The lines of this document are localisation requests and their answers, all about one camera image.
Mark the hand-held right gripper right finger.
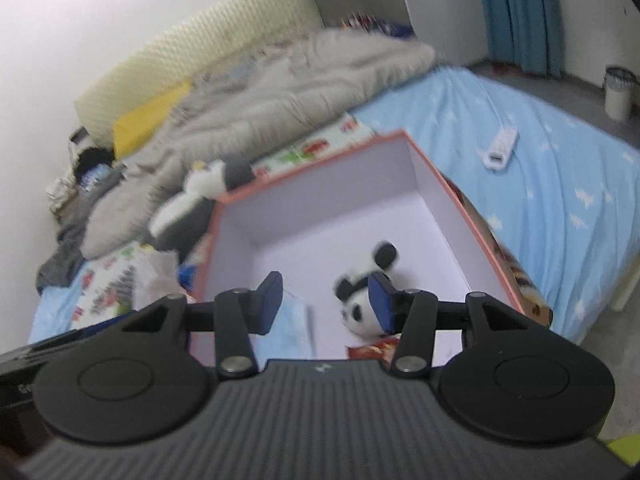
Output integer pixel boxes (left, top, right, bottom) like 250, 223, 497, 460
367, 272, 543, 378

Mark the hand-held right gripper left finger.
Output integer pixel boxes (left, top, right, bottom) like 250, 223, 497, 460
120, 271, 285, 378

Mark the small panda plush toy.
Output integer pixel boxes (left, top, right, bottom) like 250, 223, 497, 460
334, 241, 398, 336

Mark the blue face mask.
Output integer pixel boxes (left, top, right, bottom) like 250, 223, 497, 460
270, 296, 313, 361

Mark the red foil wrapper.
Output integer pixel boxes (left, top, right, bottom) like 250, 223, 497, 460
346, 336, 401, 361

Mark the pink cardboard shoe box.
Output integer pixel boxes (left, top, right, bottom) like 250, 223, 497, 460
192, 130, 555, 361

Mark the white translucent plastic bag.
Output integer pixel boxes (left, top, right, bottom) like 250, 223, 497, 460
132, 250, 181, 311

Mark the grey white penguin plush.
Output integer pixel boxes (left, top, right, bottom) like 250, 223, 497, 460
149, 157, 256, 253

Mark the dark grey blanket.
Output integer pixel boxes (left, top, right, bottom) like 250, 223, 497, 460
35, 167, 126, 293

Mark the white crumpled cloth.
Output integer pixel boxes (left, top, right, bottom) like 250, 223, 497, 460
46, 177, 76, 211

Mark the white remote control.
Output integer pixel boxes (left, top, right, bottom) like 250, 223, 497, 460
482, 127, 519, 169

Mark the light blue bed sheet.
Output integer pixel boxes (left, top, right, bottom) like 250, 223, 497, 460
27, 67, 640, 346

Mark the blue printed cloth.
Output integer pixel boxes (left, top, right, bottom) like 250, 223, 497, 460
80, 162, 113, 191

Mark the grey duvet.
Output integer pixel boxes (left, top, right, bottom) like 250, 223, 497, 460
80, 27, 436, 261

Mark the yellow pillow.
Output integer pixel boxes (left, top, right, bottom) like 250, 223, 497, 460
112, 80, 193, 158

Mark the black bag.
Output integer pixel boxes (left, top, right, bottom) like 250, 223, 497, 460
72, 147, 113, 181

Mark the cream quilted headboard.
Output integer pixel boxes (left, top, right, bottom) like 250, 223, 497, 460
74, 0, 321, 138

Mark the row of small bottles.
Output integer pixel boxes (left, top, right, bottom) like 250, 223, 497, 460
340, 10, 388, 31

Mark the yellow green object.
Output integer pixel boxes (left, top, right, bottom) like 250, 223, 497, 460
597, 434, 640, 480

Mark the white wardrobe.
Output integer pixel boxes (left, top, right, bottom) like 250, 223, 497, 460
300, 0, 491, 66

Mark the white trash bin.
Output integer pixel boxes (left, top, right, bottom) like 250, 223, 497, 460
603, 66, 638, 122

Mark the blue curtain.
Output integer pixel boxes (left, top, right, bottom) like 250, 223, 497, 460
472, 0, 566, 78

